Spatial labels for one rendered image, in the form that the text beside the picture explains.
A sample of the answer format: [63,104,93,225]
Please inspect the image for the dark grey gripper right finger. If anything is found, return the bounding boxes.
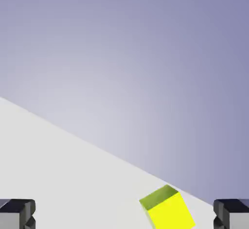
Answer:
[213,198,249,229]

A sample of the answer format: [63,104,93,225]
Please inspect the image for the small yellow cube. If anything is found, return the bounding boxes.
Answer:
[139,184,196,229]

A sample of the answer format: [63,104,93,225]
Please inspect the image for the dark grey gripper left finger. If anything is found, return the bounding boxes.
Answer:
[0,198,36,229]

